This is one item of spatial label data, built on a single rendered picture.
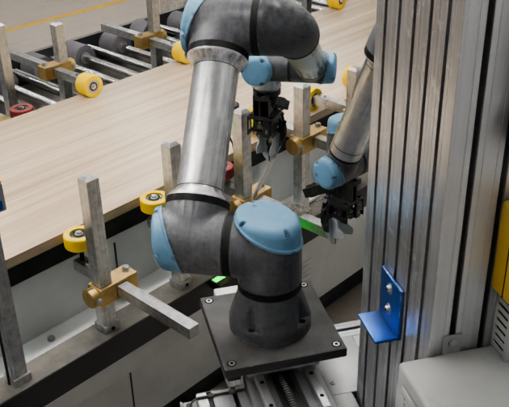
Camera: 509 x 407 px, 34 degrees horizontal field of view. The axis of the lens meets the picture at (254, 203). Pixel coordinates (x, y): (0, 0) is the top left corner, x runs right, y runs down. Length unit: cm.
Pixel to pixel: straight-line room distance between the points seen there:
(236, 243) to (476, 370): 47
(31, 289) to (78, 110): 87
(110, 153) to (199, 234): 115
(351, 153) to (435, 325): 74
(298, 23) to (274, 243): 43
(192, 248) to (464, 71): 63
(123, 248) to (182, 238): 92
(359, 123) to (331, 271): 151
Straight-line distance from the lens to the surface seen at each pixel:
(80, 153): 256
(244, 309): 148
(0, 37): 298
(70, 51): 369
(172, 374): 273
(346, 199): 208
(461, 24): 97
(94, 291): 203
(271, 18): 154
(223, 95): 152
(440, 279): 112
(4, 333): 192
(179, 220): 144
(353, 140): 180
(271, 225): 139
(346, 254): 325
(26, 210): 228
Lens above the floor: 198
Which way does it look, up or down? 29 degrees down
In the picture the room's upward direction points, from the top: 1 degrees counter-clockwise
